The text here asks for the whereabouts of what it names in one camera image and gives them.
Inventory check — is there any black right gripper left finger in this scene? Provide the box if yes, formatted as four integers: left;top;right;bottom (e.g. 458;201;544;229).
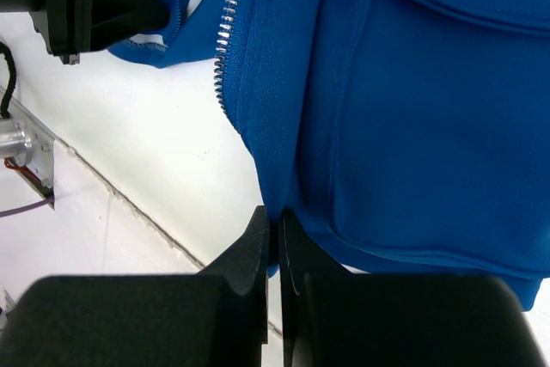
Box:
1;207;270;366

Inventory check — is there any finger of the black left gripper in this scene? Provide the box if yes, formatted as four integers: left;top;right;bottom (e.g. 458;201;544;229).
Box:
89;0;168;52

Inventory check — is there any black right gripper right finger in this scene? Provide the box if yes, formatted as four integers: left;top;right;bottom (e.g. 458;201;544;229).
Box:
278;210;544;366

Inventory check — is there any blue zip-up vest jacket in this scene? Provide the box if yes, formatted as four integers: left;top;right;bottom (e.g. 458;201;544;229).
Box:
111;0;549;310

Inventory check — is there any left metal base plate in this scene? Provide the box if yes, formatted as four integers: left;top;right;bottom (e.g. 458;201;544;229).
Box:
1;98;56;198

